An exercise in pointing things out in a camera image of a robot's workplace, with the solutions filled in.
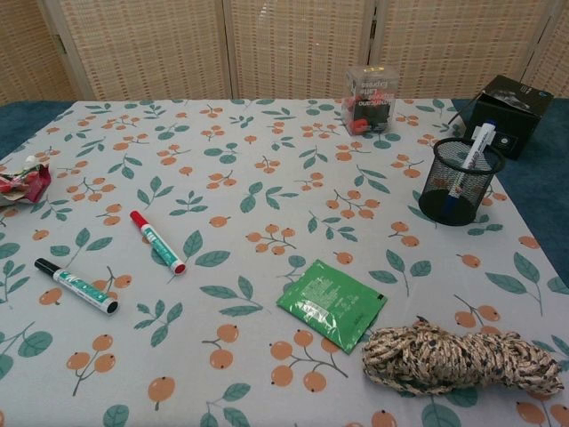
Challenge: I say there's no red capped whiteboard marker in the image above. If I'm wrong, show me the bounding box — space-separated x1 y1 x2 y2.
129 210 188 277

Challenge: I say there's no black mesh pen holder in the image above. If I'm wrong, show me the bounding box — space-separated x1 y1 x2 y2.
418 136 505 229

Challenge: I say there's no black capped whiteboard marker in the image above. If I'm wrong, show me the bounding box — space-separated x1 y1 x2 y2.
34 257 120 316

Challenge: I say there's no blue capped whiteboard marker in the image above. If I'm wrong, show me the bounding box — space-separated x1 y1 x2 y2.
445 118 497 210

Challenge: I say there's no floral printed tablecloth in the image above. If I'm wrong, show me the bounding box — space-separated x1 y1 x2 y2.
0 98 569 427

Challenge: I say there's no green foil sachet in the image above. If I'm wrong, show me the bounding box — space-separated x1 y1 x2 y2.
275 259 386 356

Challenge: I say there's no clear plastic capsule box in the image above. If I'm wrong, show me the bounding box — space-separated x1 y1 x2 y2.
341 65 400 136

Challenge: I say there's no woven folding screen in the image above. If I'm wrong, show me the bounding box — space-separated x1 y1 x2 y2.
0 0 569 108

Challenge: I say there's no black cardboard box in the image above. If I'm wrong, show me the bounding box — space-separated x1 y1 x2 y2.
447 74 555 161

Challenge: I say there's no crumpled red snack pouch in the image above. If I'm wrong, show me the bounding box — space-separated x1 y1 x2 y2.
0 154 52 208

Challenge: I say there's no speckled beige rope bundle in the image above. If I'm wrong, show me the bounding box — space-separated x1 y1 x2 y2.
362 314 562 397

